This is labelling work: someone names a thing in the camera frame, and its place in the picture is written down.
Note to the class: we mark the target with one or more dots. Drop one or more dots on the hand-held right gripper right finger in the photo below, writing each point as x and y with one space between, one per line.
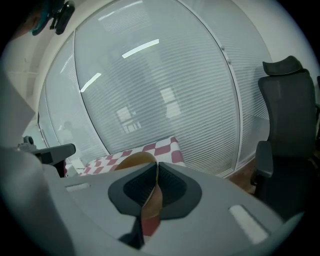
212 220

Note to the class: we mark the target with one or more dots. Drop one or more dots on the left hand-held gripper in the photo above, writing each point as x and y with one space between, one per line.
28 145

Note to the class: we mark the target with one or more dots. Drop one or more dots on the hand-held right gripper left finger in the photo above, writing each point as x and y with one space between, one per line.
95 205

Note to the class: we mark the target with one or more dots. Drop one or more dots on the brown bowl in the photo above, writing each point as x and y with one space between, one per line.
136 160

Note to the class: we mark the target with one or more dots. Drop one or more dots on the red white checked tablecloth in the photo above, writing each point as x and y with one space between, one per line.
165 150

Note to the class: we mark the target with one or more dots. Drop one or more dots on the black office chair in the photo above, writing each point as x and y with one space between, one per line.
287 137

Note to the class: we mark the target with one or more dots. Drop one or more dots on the black head camera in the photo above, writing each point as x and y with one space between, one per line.
63 17

